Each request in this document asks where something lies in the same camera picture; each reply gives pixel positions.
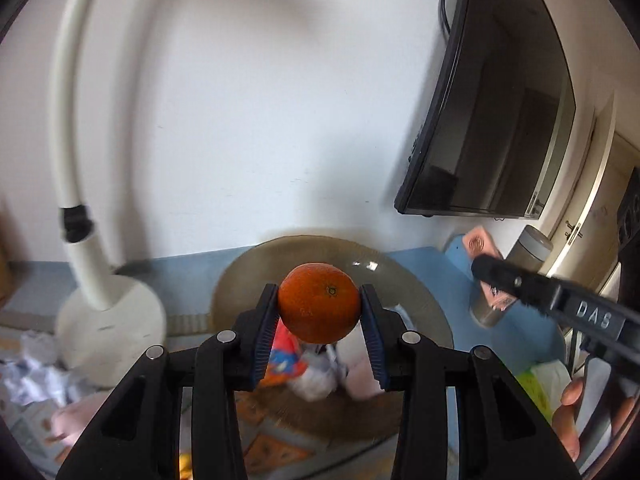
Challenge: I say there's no large white paper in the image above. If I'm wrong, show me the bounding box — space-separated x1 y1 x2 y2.
286 344 348 402

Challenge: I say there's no orange small carton box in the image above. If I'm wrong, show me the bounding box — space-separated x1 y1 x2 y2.
462 226 520 312

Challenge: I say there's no brown ribbed bowl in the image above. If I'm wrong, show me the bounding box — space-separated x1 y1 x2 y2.
209 234 456 443

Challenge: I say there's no white desk lamp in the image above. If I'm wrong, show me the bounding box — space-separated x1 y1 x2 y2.
46 0 167 388

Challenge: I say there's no pink white plush stack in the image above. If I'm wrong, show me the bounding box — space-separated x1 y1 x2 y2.
51 390 111 446

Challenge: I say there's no person's right hand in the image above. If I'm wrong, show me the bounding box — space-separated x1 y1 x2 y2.
552 378 637 461

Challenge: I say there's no silver thermos bottle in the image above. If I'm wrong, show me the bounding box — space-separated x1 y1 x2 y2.
462 226 553 327

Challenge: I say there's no black monitor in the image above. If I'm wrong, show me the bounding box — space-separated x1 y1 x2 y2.
394 0 576 220

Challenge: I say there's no green snack bag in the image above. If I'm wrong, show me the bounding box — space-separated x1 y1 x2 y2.
516 360 570 422

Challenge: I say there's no orange tangerine front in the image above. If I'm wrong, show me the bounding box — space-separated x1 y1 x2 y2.
278 262 360 344

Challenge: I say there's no three-ball plush dango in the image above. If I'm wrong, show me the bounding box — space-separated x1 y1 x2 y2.
343 359 384 401

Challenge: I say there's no red fish plush pouch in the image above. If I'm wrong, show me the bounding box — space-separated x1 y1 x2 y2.
258 321 308 388

